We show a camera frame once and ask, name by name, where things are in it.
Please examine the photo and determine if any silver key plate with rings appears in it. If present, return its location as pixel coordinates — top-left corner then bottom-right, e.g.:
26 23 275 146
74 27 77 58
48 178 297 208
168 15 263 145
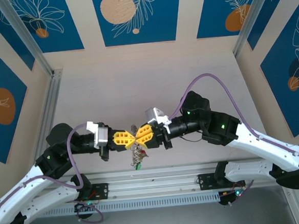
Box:
127 123 151 172

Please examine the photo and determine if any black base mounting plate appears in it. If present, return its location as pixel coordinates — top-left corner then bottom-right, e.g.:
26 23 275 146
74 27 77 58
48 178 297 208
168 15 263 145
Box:
89 183 111 201
197 173 219 191

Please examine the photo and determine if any aluminium side rail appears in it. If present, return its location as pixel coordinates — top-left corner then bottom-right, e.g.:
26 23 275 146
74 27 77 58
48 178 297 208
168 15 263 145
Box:
30 69 70 162

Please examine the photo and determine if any thin black cable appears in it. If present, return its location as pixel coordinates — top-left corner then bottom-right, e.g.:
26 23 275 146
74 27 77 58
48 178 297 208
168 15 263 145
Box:
179 135 203 143

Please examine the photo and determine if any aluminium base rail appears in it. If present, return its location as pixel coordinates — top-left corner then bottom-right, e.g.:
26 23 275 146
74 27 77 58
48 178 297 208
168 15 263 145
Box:
40 156 279 206

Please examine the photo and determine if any grey slotted cable duct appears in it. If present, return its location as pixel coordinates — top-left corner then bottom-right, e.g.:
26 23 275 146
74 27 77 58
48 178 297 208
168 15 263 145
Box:
41 191 221 218

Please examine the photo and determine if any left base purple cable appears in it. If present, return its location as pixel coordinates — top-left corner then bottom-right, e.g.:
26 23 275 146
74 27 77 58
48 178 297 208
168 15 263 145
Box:
74 194 105 224

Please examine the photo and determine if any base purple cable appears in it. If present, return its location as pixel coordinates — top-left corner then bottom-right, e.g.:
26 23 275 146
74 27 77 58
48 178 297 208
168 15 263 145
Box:
220 182 255 208
74 194 105 224

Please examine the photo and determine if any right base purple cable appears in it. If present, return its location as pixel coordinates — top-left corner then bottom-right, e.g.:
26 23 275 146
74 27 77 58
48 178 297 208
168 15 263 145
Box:
220 182 255 208

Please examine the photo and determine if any aluminium corner post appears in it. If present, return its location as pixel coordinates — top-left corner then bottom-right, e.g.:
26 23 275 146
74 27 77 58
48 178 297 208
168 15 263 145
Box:
0 0 55 80
229 0 282 58

